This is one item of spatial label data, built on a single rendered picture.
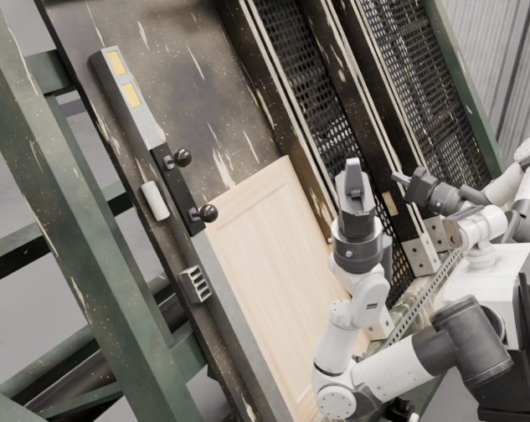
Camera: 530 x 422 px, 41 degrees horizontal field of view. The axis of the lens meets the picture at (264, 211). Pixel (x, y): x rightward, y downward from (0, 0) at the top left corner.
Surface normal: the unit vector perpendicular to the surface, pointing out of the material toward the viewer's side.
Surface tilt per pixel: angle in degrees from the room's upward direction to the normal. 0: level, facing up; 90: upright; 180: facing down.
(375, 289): 94
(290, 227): 56
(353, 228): 100
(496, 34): 90
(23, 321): 0
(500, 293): 46
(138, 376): 90
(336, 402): 90
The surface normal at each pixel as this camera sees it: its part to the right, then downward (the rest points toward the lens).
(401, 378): -0.19, 0.44
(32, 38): 0.83, 0.32
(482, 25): -0.54, 0.35
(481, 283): -0.26, -0.93
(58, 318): 0.09, -0.88
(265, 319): 0.76, -0.24
